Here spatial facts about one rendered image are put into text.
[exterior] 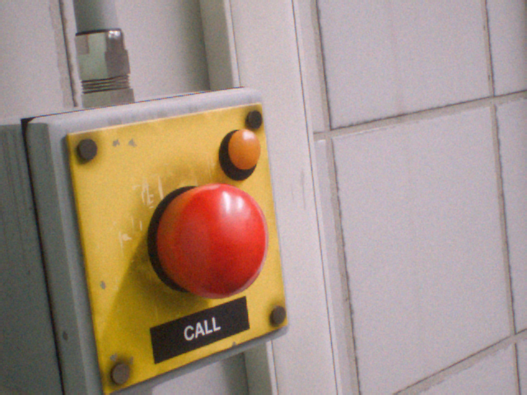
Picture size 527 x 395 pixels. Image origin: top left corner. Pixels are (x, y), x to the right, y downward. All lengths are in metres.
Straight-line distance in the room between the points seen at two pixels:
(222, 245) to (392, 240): 0.24
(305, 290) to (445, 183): 0.15
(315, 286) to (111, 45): 0.17
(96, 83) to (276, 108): 0.12
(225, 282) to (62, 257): 0.05
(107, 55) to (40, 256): 0.08
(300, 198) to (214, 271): 0.15
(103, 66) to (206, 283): 0.09
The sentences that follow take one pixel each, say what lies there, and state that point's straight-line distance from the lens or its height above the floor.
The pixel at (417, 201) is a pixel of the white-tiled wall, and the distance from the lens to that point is 0.58.
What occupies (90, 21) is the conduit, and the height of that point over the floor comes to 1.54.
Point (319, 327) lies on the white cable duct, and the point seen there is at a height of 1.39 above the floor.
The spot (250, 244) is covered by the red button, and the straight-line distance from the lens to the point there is 0.34.
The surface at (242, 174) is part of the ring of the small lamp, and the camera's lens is 0.37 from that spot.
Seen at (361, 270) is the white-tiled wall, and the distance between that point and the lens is 0.54.
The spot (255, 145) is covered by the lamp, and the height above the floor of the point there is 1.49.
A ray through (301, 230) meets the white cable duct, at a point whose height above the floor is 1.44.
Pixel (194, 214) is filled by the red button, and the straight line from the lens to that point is 0.33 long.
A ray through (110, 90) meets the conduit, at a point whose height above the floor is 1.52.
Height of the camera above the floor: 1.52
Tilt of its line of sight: 8 degrees down
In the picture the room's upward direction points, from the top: 7 degrees counter-clockwise
